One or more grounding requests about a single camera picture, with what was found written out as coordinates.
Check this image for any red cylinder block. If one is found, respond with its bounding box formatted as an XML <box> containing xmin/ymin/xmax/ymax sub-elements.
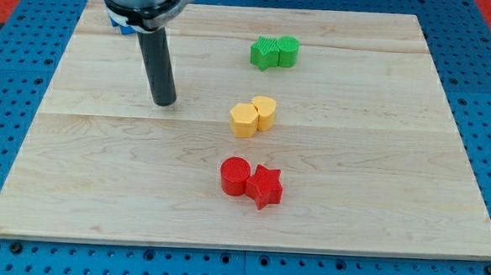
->
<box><xmin>220</xmin><ymin>156</ymin><xmax>251</xmax><ymax>197</ymax></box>

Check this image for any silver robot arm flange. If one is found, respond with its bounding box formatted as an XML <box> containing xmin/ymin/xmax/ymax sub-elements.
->
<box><xmin>103</xmin><ymin>0</ymin><xmax>196</xmax><ymax>34</ymax></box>

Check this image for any light wooden board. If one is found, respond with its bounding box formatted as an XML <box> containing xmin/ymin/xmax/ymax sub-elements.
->
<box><xmin>0</xmin><ymin>0</ymin><xmax>491</xmax><ymax>261</ymax></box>

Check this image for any yellow hexagon block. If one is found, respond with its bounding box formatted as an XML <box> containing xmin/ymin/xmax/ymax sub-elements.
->
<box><xmin>230</xmin><ymin>103</ymin><xmax>259</xmax><ymax>138</ymax></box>

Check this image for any black cylindrical pointer rod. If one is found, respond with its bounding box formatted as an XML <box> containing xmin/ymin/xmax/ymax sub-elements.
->
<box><xmin>138</xmin><ymin>28</ymin><xmax>177</xmax><ymax>107</ymax></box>

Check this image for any green cylinder block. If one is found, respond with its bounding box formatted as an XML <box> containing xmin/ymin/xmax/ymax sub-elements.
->
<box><xmin>277</xmin><ymin>36</ymin><xmax>300</xmax><ymax>68</ymax></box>

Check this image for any yellow heart block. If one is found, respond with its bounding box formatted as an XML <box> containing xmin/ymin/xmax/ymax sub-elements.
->
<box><xmin>251</xmin><ymin>95</ymin><xmax>277</xmax><ymax>131</ymax></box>

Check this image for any green star block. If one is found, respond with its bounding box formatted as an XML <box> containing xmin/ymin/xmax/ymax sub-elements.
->
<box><xmin>251</xmin><ymin>36</ymin><xmax>280</xmax><ymax>71</ymax></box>

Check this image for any red star block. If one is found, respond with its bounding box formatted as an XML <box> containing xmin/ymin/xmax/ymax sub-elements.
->
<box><xmin>245</xmin><ymin>164</ymin><xmax>283</xmax><ymax>210</ymax></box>

